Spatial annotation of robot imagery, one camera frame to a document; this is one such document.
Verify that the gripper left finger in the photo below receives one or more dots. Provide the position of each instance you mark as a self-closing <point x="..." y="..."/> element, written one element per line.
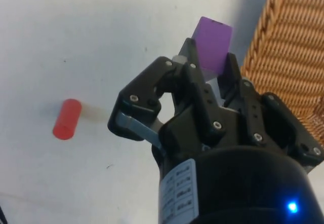
<point x="146" y="82"/>

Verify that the brown wicker basket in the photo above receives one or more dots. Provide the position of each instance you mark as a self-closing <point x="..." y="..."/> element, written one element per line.
<point x="291" y="44"/>

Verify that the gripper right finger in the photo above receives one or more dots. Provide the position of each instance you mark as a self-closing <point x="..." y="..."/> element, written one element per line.
<point x="273" y="117"/>

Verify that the purple triangular block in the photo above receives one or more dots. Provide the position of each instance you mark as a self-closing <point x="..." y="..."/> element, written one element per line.
<point x="212" y="46"/>

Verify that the red cylinder block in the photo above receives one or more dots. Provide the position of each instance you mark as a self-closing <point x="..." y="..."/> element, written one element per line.
<point x="67" y="120"/>

